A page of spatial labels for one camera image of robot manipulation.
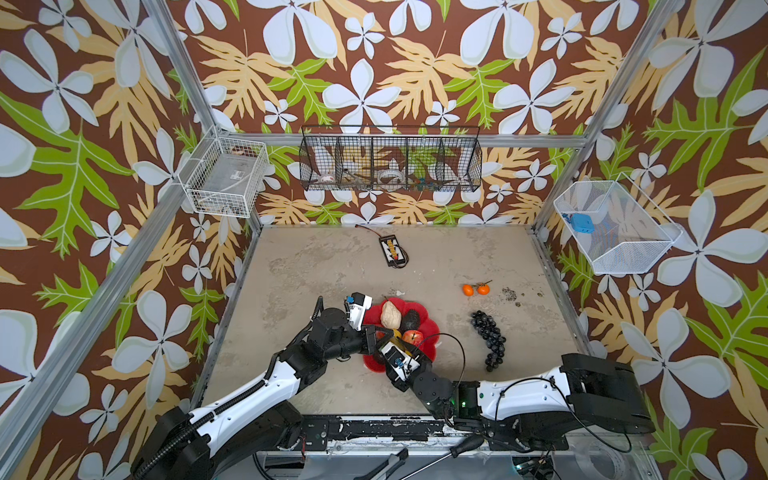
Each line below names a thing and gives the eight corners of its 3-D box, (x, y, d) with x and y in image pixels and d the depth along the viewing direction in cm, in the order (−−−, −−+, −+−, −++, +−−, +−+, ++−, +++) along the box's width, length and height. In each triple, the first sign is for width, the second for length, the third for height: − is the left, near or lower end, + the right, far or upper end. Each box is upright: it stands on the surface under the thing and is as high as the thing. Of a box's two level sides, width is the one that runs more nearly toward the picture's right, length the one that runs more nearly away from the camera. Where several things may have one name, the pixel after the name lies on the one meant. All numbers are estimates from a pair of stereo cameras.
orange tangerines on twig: (465, 299, 102) (467, 293, 99) (461, 290, 104) (463, 284, 101) (493, 293, 103) (496, 288, 100) (488, 284, 105) (491, 279, 103)
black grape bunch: (487, 371, 86) (492, 365, 82) (469, 317, 97) (472, 309, 93) (508, 368, 87) (514, 362, 82) (487, 315, 98) (492, 307, 93)
